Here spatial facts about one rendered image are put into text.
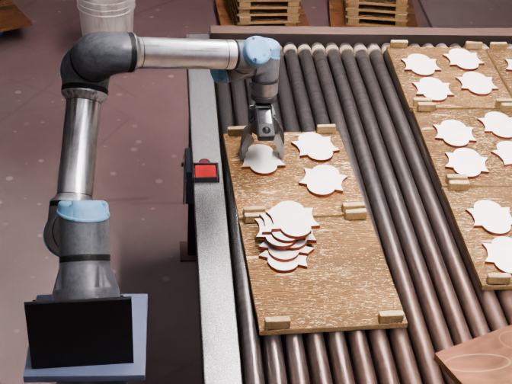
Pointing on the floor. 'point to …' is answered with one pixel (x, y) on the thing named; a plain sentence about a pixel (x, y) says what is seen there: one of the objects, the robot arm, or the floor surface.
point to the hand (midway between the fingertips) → (261, 159)
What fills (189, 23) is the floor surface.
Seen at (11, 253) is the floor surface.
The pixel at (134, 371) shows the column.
